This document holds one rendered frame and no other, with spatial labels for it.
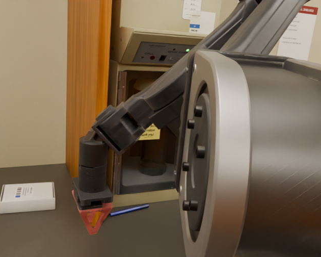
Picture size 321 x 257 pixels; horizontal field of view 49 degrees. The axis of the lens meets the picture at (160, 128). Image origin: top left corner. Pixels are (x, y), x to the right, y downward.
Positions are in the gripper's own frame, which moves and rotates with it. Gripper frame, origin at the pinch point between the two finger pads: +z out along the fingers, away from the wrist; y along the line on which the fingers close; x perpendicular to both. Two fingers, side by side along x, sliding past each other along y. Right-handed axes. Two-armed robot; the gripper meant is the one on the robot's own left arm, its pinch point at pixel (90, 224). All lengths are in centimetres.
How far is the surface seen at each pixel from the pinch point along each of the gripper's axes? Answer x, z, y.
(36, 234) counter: 9.4, 16.1, 23.1
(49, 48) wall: 0, -29, 76
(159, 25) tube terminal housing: -26, -42, 33
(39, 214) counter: 7.8, 16.2, 33.4
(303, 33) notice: -124, -44, 76
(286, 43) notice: -114, -39, 76
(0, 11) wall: 17, -41, 76
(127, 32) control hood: -13.8, -39.5, 25.6
